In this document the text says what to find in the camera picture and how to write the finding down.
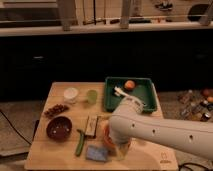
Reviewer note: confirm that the green cup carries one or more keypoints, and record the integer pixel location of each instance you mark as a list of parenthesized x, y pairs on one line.
[(92, 96)]

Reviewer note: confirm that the white cup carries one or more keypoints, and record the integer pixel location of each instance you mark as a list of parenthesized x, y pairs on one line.
[(70, 95)]

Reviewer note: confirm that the orange plate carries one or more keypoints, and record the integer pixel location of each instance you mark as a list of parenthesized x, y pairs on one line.
[(107, 142)]

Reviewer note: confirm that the brown grape bunch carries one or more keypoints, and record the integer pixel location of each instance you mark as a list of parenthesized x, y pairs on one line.
[(55, 110)]

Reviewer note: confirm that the orange fruit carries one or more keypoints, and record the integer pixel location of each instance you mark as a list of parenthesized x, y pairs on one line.
[(129, 85)]

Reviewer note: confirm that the wooden block with handle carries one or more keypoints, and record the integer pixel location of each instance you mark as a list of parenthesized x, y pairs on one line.
[(91, 126)]

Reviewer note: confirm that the purple bowl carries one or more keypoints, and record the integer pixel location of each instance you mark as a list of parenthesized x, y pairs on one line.
[(59, 129)]

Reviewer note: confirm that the green tray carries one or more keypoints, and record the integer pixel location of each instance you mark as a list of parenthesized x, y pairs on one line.
[(143, 90)]

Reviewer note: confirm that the spice bottles on floor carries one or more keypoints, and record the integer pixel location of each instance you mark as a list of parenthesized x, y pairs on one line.
[(197, 108)]

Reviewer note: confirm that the blue sponge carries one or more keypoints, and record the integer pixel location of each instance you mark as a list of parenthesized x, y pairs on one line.
[(95, 153)]

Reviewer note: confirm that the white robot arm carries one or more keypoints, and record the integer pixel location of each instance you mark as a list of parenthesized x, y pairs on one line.
[(127, 121)]

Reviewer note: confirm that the green cucumber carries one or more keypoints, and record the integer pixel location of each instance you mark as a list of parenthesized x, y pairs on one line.
[(80, 145)]

